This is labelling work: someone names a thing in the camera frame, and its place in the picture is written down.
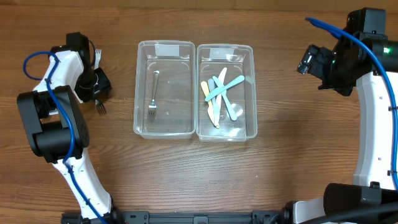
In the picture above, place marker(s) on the light blue plastic knife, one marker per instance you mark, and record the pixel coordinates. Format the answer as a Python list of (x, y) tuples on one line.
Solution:
[(229, 107)]

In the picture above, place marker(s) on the large metal fork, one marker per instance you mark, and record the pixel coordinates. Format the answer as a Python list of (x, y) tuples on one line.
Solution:
[(152, 106)]

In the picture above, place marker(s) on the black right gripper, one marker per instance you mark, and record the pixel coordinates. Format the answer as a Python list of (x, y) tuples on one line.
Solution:
[(337, 86)]

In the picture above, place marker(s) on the black handled metal fork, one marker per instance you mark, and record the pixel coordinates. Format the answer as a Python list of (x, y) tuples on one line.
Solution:
[(100, 107)]

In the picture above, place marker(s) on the mint green plastic knife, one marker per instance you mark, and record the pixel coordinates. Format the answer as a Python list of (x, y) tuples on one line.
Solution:
[(218, 90)]

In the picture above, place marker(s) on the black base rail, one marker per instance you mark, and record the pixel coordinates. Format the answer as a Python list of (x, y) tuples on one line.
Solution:
[(140, 217)]

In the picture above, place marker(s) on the white rounded plastic fork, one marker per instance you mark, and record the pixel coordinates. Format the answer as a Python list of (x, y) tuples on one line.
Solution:
[(98, 53)]

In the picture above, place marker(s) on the white plastic knife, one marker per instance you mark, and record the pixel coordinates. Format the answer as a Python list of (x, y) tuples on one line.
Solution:
[(219, 97)]

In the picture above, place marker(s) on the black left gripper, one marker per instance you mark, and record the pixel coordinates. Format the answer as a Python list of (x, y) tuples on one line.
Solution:
[(101, 82)]

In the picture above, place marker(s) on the pale grey-blue plastic knife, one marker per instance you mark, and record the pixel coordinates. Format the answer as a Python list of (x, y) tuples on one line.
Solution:
[(211, 85)]

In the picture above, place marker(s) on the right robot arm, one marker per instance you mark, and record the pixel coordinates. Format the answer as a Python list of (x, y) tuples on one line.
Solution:
[(365, 62)]

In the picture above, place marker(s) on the clear plastic container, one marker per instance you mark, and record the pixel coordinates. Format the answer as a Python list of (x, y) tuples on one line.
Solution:
[(239, 60), (175, 94)]

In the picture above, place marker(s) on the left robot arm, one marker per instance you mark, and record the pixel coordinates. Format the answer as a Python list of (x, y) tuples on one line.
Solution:
[(57, 131)]

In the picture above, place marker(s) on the yellow plastic knife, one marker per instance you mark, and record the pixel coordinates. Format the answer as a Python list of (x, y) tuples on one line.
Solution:
[(210, 110)]

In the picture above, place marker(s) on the clear right plastic container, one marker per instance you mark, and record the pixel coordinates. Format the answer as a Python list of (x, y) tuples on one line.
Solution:
[(239, 60)]

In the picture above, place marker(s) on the clear left plastic container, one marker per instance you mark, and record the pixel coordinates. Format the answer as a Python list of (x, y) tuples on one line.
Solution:
[(175, 94)]

